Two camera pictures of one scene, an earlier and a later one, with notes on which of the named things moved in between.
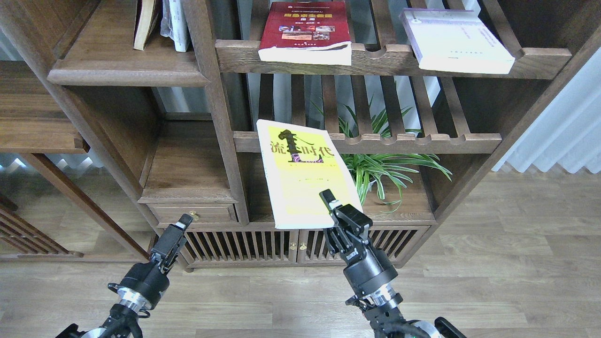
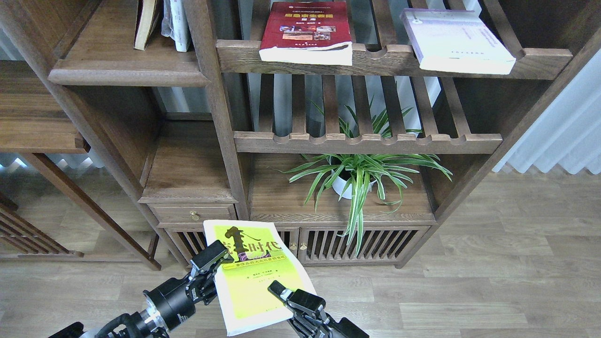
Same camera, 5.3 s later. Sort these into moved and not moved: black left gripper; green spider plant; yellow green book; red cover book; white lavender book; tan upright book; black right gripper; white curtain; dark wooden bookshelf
Moved: yellow green book; black right gripper; black left gripper
Not moved: green spider plant; white curtain; tan upright book; dark wooden bookshelf; white lavender book; red cover book
